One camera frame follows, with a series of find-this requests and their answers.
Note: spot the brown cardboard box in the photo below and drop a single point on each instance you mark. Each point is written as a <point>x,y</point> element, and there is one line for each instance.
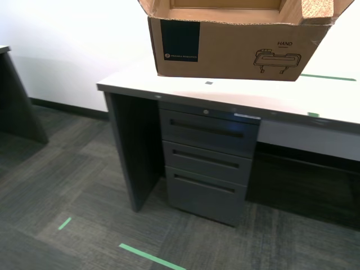
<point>230,50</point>

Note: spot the dark grey desk side panel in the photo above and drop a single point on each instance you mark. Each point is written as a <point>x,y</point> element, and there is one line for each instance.
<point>135,146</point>

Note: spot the grey tape square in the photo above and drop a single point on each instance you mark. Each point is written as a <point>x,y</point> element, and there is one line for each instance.
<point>209,82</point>

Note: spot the white cabinet label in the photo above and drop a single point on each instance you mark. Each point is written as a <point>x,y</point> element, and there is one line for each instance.
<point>243,115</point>

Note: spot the tall dark grey cabinet drawer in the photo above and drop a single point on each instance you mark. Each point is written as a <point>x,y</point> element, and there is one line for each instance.
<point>205,202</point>

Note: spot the long green floor tape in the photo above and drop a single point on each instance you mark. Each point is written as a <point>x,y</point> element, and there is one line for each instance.
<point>146,256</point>

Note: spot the white desk front panel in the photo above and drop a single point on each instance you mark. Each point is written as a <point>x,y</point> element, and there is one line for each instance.
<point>309,137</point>

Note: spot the green tape square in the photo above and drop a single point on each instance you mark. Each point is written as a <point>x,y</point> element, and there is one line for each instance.
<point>313,114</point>

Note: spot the short green floor tape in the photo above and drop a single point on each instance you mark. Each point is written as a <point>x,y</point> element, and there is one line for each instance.
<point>65,223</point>

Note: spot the green tape strip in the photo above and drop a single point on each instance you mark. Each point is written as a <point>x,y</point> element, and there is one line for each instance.
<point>329,77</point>

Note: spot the dark grey desk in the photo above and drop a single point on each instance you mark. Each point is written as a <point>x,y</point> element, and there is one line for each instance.
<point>14,107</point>

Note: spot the dark grey drawer pedestal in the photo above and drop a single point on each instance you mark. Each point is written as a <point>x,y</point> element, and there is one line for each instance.
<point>208,168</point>

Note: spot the black wall baseboard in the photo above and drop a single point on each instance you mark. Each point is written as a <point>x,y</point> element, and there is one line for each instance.
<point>70,108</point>

